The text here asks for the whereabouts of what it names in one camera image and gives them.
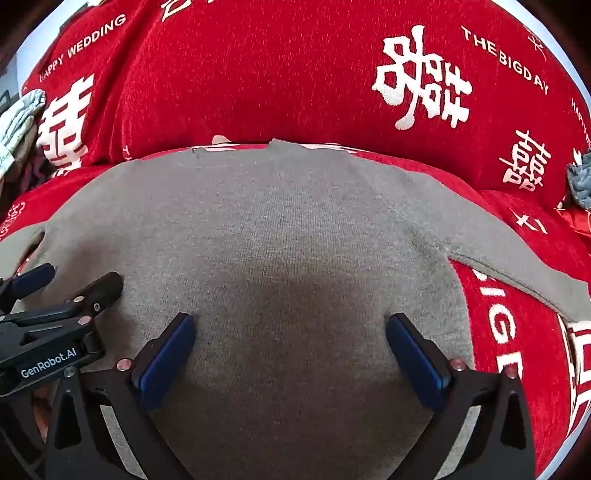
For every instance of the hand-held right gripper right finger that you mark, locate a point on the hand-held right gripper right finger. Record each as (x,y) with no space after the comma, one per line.
(415,362)

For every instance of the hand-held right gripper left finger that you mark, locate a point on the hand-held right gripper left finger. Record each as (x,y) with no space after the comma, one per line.
(166,357)

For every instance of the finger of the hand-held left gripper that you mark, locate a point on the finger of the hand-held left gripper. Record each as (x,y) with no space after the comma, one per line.
(101,288)
(30,279)

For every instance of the grey knit sweater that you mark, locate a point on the grey knit sweater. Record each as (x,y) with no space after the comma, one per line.
(277,230)

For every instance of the white grey crumpled clothes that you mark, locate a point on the white grey crumpled clothes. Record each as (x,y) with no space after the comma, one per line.
(21,120)

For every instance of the blue grey crumpled cloth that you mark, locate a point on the blue grey crumpled cloth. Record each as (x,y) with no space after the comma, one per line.
(582,182)

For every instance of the red printed sofa cover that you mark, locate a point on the red printed sofa cover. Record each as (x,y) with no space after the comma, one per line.
(277,69)

